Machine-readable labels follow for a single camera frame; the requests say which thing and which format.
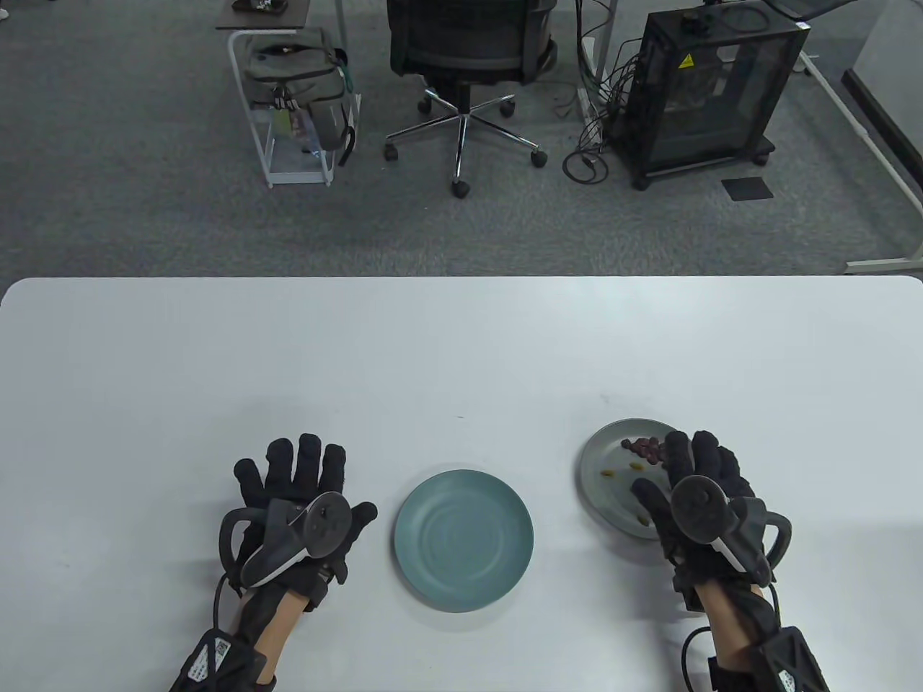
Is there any person's left hand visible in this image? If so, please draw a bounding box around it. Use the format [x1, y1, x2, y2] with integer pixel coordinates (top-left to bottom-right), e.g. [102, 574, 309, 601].
[231, 432, 379, 613]

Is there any person's right hand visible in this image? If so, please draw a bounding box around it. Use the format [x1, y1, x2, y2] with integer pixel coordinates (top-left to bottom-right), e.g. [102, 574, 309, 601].
[632, 430, 767, 615]

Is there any yellow raisins group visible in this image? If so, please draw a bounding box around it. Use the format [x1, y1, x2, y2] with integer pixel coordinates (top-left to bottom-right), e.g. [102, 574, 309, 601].
[601, 461, 650, 521]

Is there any grey plate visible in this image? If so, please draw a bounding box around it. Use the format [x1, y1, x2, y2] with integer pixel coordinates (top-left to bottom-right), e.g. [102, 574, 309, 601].
[579, 419, 682, 540]

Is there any teal plate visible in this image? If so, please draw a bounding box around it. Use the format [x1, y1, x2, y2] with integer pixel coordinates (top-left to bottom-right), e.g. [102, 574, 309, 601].
[394, 469, 535, 613]

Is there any black left forearm tracker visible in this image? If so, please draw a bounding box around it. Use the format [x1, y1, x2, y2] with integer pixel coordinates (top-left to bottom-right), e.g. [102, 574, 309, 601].
[171, 629, 268, 692]

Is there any black right forearm tracker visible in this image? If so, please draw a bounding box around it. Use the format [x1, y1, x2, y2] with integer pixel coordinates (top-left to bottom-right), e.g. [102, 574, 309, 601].
[710, 627, 830, 692]

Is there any person's right forearm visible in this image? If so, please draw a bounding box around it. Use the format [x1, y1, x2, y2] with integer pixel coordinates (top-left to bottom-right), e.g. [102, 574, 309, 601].
[696, 584, 787, 692]

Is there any black and white right controller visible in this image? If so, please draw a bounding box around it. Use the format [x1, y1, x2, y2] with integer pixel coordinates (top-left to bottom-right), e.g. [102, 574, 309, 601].
[671, 476, 794, 588]

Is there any black and white controller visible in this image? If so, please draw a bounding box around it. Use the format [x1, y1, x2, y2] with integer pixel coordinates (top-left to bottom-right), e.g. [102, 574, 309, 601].
[671, 476, 794, 588]
[218, 492, 353, 598]

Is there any black and white left controller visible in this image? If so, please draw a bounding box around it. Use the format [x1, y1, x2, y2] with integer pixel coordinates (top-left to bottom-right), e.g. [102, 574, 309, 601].
[218, 492, 353, 598]

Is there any black square floor mat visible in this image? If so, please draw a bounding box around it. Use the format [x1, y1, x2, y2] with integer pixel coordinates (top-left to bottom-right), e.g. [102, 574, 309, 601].
[722, 177, 775, 202]

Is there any black wheeled equipment cabinet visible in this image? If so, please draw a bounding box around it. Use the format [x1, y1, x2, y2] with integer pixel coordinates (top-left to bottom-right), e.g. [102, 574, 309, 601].
[609, 7, 810, 191]

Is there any grey-green backpack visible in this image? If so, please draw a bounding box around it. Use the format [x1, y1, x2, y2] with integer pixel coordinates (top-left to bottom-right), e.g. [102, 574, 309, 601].
[242, 27, 359, 168]

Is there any white desk leg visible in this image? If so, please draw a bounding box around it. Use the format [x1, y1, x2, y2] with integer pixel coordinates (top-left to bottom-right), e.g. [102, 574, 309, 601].
[577, 0, 621, 81]

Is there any black office chair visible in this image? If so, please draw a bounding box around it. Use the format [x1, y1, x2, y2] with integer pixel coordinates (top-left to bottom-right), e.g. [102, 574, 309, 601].
[382, 0, 560, 199]

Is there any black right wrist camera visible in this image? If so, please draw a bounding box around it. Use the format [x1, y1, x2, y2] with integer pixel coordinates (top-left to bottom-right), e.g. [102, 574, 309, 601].
[671, 559, 706, 615]

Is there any black left glove cable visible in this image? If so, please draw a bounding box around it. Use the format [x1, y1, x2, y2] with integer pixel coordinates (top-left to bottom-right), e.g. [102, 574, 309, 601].
[211, 573, 244, 636]

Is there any white desk frame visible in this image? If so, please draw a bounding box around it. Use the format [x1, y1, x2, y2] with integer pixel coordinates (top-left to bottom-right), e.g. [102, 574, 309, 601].
[797, 50, 923, 275]

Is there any black floor cable bundle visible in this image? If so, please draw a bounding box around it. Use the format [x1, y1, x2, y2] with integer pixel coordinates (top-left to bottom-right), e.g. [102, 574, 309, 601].
[561, 36, 642, 185]

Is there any white frame side table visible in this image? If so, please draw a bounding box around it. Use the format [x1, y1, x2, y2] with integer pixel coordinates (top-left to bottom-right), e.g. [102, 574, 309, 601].
[215, 0, 361, 190]

